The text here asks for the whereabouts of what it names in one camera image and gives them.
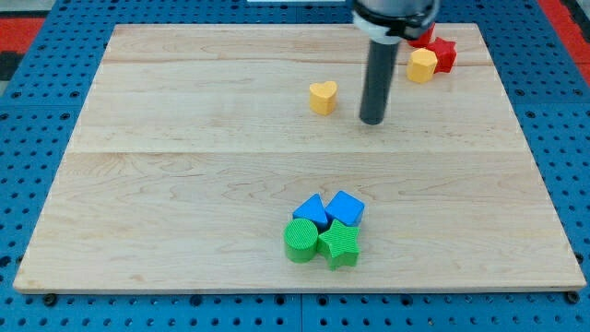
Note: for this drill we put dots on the wooden board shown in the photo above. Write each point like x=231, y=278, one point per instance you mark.
x=196, y=143

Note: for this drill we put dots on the green star block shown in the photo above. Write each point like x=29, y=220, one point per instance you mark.
x=339, y=245

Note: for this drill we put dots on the red star block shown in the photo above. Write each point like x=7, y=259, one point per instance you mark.
x=445, y=53

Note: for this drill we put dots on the yellow hexagon block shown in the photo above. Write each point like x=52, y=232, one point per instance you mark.
x=421, y=65

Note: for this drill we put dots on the green cylinder block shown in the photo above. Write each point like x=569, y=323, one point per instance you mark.
x=300, y=238

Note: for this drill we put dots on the blue triangle block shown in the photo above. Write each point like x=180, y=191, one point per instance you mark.
x=313, y=209

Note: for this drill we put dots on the blue cube block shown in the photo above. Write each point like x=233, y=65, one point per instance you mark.
x=345, y=208

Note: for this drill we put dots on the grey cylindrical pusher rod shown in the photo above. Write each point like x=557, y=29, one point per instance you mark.
x=377, y=82

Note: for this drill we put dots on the red block behind arm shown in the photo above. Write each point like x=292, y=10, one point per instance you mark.
x=424, y=39

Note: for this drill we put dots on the yellow heart block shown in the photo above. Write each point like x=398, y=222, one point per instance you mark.
x=323, y=97

